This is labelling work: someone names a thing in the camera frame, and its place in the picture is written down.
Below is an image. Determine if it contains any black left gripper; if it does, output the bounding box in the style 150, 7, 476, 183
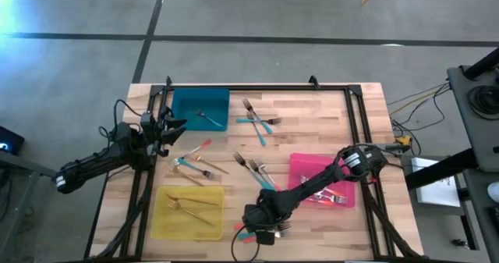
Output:
150, 106, 188, 158

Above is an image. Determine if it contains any teal handled fork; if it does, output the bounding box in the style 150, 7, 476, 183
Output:
248, 159, 276, 192
236, 229, 289, 241
196, 108, 225, 129
232, 151, 276, 192
246, 112, 267, 147
241, 98, 273, 135
175, 157, 215, 179
235, 117, 283, 125

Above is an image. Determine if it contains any pink plastic bin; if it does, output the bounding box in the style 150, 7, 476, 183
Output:
287, 152, 356, 209

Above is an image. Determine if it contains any blue plastic bin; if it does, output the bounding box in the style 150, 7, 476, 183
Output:
170, 87, 231, 133

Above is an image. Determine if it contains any yellow plastic bin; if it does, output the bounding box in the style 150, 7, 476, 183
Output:
150, 185, 226, 241

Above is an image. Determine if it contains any black device with blue light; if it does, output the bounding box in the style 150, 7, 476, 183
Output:
0, 125, 25, 155

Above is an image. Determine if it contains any grey side cart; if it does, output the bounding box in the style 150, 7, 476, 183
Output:
462, 168, 499, 263
0, 149, 58, 263
446, 46, 499, 173

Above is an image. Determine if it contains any white box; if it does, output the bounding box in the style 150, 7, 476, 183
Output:
411, 156, 462, 208

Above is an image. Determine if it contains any white round object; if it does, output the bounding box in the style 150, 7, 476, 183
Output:
487, 180, 499, 204

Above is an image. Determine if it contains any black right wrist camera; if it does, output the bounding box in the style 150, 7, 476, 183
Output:
255, 230, 276, 247

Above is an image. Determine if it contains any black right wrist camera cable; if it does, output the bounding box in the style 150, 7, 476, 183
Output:
230, 224, 261, 263

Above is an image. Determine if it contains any black rig frame with lights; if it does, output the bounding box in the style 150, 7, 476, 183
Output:
83, 75, 424, 263

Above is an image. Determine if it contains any black coiled cable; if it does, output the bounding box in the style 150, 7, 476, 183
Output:
466, 84, 499, 120

